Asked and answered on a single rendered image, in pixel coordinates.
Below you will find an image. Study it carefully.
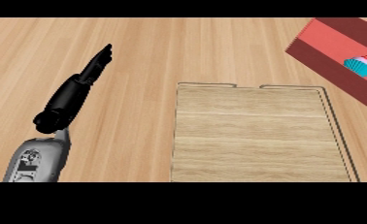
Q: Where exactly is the pale wooden tray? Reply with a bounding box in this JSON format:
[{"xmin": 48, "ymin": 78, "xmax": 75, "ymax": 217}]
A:
[{"xmin": 168, "ymin": 81, "xmax": 361, "ymax": 183}]

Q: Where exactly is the red cardboard box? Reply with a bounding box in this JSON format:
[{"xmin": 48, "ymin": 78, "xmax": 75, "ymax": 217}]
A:
[{"xmin": 284, "ymin": 17, "xmax": 367, "ymax": 107}]

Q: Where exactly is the cupcake with teal wrapper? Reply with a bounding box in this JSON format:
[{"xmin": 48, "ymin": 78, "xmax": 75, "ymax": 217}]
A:
[{"xmin": 343, "ymin": 55, "xmax": 367, "ymax": 80}]

